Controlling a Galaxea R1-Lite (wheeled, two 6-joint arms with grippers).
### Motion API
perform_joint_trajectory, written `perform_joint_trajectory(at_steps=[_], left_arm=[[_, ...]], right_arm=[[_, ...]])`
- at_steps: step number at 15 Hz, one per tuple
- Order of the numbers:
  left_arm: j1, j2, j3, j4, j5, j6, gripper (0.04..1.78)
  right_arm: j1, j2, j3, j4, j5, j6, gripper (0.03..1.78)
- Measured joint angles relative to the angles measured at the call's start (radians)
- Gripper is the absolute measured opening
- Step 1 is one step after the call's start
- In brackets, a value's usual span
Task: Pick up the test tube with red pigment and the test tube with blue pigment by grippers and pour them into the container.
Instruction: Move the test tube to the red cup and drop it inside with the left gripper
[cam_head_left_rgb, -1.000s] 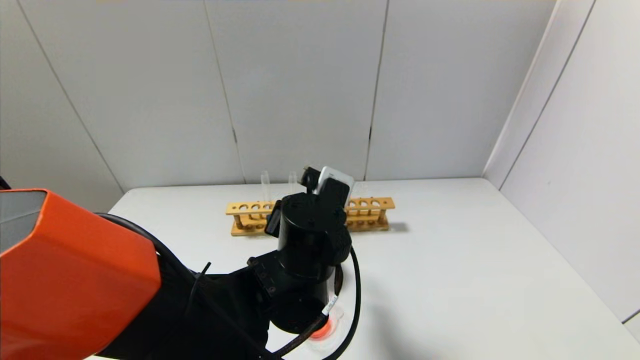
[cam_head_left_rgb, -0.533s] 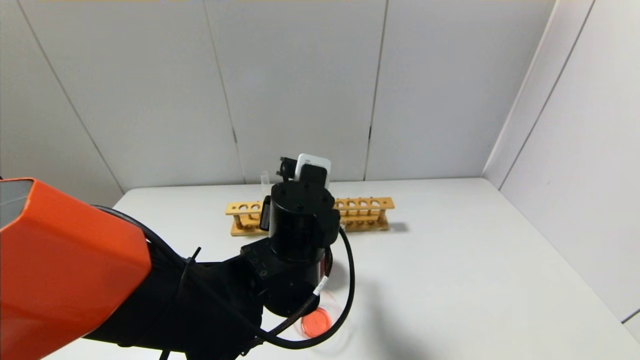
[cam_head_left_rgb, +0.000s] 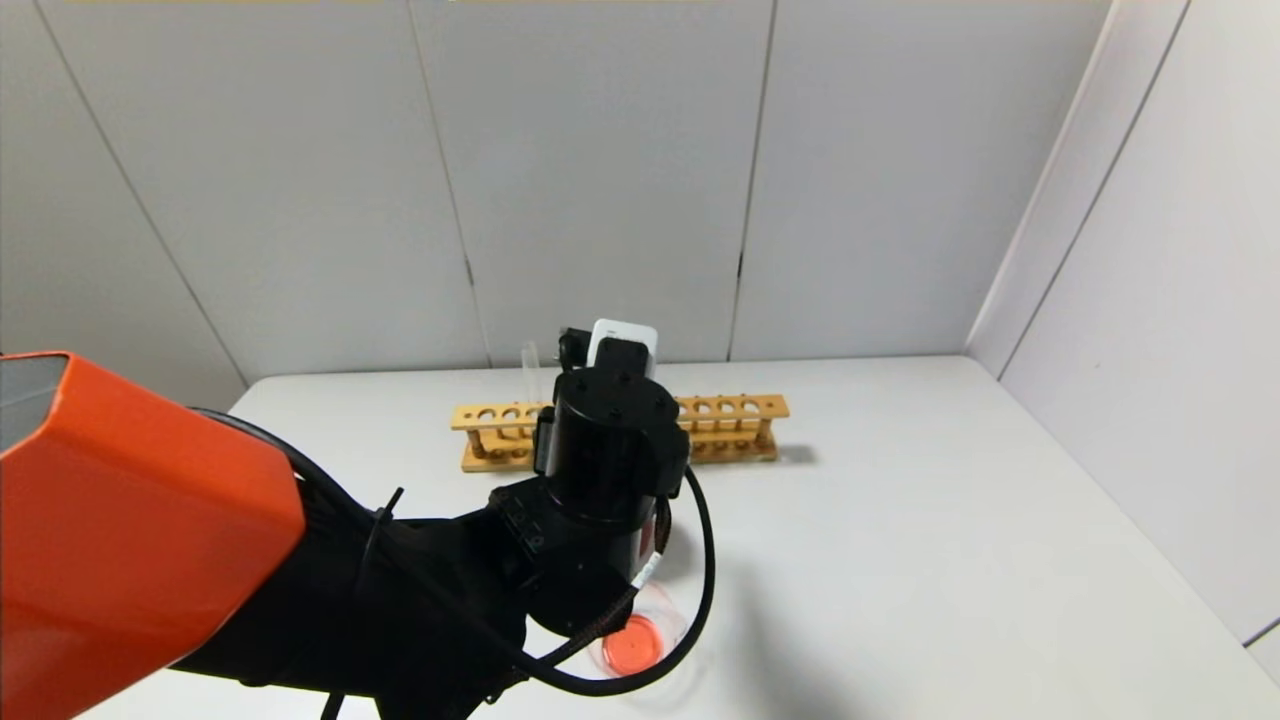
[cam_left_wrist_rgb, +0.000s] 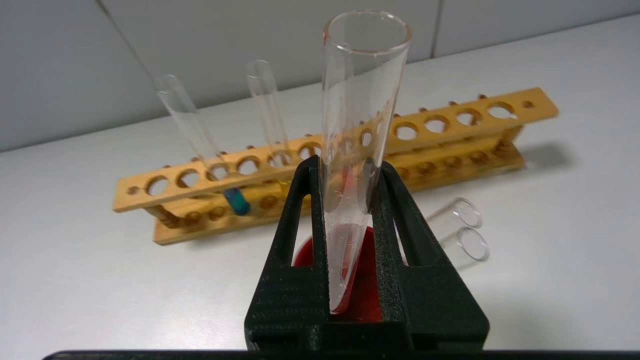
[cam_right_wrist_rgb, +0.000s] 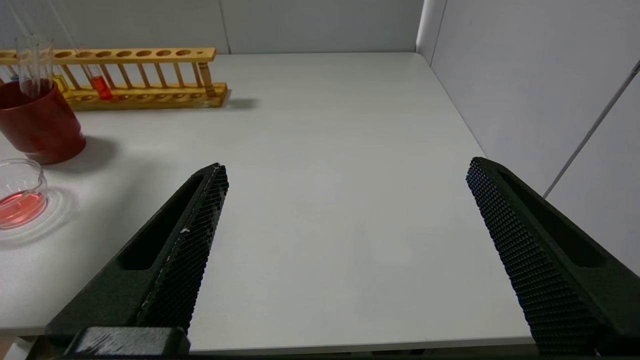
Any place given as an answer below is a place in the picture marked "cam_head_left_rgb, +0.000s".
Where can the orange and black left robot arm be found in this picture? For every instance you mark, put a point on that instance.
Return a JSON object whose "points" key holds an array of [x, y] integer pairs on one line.
{"points": [[150, 520]]}

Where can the test tube with blue pigment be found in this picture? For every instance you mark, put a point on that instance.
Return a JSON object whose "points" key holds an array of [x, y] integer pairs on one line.
{"points": [[532, 375]]}

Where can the wooden test tube rack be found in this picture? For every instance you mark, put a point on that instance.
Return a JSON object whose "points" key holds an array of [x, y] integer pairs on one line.
{"points": [[480, 463]]}

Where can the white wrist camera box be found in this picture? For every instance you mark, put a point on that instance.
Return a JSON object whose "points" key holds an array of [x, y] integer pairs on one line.
{"points": [[625, 330]]}

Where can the clear glass beaker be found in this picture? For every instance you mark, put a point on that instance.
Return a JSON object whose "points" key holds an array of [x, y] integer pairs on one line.
{"points": [[640, 645]]}

